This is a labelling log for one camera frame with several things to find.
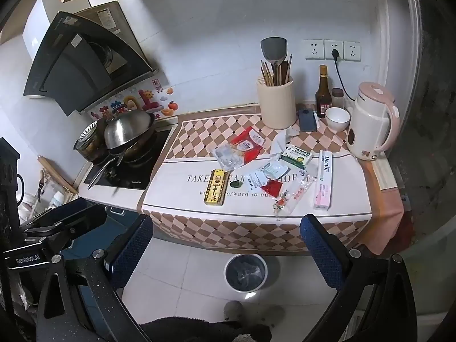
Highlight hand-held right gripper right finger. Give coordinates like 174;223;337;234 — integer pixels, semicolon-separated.
300;215;418;342

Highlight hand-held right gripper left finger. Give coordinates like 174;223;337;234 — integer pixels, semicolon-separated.
36;215;154;342

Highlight white trash bin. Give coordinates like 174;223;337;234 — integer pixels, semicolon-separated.
224;254;268;293

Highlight white printed sachet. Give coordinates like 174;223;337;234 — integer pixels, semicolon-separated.
261;160;292;179

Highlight red sugar bag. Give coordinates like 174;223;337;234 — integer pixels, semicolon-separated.
231;126;266;166

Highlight wooden rolling pin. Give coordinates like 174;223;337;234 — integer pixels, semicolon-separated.
37;154;79;195

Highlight clear wrapper with colourful print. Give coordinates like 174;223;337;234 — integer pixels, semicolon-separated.
273;180;314;219

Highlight pink and white toothpaste box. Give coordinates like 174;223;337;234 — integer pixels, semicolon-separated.
313;150;334;210

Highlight black induction cooktop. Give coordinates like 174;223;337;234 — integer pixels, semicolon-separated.
84;127;178;190

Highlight checkered woven basket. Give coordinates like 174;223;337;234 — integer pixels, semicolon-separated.
137;105;406;257

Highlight blue base cabinet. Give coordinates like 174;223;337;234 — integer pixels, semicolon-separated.
59;205;145;342

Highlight red sachet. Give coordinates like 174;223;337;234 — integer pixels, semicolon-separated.
260;180;284;198

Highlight glass pot with lid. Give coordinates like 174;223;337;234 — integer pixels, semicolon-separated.
73;121;107;162

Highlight black frying pan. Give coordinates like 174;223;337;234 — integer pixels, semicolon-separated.
87;139;157;190

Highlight white striped sachet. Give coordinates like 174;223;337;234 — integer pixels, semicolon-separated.
246;171;268;190

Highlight green and white medicine box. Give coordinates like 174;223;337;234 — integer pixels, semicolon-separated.
280;145;314;170

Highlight yellow box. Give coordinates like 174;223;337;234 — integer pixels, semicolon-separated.
203;169;229;207

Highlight crumpled white tissue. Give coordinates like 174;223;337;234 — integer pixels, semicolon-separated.
270;126;300;158

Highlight steel wok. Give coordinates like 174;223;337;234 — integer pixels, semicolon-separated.
103;109;157;150

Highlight dark smartphone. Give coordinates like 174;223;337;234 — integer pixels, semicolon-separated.
298;108;319;133

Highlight clear plastic packet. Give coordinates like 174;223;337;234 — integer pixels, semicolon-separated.
213;144;243;172

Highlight white bowl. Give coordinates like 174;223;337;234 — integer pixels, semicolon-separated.
325;107;351;132

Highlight pink and white kettle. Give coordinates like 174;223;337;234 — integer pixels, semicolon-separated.
346;82;400;162

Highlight beige utensil holder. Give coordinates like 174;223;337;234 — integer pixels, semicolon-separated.
257;75;297;130

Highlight dark sauce bottle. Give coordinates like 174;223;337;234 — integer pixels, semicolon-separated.
315;65;332;118

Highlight black range hood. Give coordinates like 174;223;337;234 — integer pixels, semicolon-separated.
23;2;159;116

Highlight bundle of wooden chopsticks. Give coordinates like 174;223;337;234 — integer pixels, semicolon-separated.
260;54;293;87

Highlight grey spatula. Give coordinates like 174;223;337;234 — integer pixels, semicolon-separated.
260;37;288;76

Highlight colourful wall stickers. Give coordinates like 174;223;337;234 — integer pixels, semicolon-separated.
91;80;179;120

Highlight black plug with cable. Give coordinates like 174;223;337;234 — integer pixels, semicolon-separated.
331;49;357;102

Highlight white wall water heater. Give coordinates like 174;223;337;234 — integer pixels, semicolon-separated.
22;0;66;66

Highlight white wall socket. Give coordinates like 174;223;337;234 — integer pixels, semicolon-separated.
304;39;325;60
323;40;344;61
343;41;361;62

